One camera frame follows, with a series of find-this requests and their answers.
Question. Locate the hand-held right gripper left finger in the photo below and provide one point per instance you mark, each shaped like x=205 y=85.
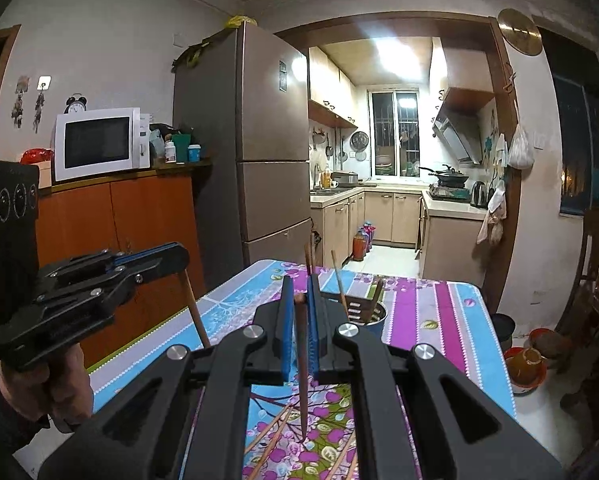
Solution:
x=285 y=330

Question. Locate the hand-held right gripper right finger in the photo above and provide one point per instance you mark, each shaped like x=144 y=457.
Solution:
x=317 y=330

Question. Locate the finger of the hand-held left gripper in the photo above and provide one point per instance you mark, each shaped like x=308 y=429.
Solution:
x=129 y=259
x=104 y=292

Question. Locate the single brown bamboo chopstick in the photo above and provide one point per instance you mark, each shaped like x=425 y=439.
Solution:
x=302 y=360
x=197 y=315

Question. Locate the set of wooden chopsticks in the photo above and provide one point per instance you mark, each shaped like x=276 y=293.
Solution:
x=338 y=280

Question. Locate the blue perforated chopstick holder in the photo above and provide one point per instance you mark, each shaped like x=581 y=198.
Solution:
x=378 y=326

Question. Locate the person's left hand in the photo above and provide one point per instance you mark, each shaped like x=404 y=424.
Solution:
x=64 y=390

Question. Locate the orange wooden cabinet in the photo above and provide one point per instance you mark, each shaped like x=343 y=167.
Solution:
x=129 y=220

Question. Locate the beige box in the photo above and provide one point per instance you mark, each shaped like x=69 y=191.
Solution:
x=45 y=175

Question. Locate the red round object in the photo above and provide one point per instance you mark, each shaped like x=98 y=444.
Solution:
x=35 y=156

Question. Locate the red floor bottles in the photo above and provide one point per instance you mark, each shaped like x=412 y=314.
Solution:
x=363 y=240

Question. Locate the floral striped tablecloth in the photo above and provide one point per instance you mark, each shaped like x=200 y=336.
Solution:
x=429 y=320

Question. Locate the white bottle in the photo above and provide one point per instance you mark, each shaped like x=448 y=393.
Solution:
x=170 y=151

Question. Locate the white microwave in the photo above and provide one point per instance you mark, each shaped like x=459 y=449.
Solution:
x=99 y=142

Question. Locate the green cup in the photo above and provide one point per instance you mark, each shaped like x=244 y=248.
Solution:
x=182 y=147

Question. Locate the blue and white jar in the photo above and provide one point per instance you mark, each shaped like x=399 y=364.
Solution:
x=194 y=152

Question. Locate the beige base kitchen cabinets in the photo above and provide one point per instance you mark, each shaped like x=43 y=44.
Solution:
x=379 y=220

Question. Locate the hanging dreamcatcher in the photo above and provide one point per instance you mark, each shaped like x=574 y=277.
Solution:
x=19 y=100
x=38 y=110

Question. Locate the black alarm clock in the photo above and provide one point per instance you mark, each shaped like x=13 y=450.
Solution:
x=76 y=105

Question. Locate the yellow oil bottle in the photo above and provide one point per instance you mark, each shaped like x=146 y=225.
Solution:
x=326 y=177

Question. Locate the grey refrigerator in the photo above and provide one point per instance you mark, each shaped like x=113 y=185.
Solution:
x=259 y=160

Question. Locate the dark bucket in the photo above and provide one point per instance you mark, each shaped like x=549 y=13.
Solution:
x=502 y=330

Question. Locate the gas stove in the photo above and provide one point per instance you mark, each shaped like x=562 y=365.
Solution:
x=449 y=192

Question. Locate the black wok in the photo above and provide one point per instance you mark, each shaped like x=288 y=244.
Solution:
x=449 y=175

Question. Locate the steel kettle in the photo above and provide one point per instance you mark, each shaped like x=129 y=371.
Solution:
x=479 y=194

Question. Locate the barred kitchen window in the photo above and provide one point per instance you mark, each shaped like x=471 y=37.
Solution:
x=394 y=132

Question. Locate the orange basin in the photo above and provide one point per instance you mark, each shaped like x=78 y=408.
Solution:
x=527 y=365

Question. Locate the hanging cloths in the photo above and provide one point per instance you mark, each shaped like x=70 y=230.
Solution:
x=494 y=210

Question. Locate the red bowl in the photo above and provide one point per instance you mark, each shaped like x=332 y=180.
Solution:
x=547 y=340

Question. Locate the steel range hood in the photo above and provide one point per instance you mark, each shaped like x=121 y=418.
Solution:
x=459 y=135

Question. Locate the yellow bag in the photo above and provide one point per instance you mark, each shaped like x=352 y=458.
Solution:
x=237 y=21

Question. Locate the hanging white plastic bag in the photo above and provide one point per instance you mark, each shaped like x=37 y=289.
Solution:
x=521 y=150

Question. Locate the ceiling light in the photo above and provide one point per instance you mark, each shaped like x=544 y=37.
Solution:
x=394 y=55

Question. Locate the wooden dining chair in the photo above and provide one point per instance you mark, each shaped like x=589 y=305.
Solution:
x=594 y=260

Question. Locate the beige cabinet above hood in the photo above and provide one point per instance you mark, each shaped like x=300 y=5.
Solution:
x=459 y=75

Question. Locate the dark window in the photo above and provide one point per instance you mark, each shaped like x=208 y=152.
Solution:
x=579 y=125

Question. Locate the white wall hook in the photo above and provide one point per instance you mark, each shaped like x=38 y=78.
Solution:
x=43 y=81

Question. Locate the beige wall cabinets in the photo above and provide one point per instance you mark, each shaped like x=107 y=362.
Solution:
x=329 y=90

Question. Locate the white wall switch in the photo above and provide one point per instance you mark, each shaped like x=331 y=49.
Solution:
x=539 y=140

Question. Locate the round gold wall disc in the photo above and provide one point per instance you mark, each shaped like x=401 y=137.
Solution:
x=519 y=30

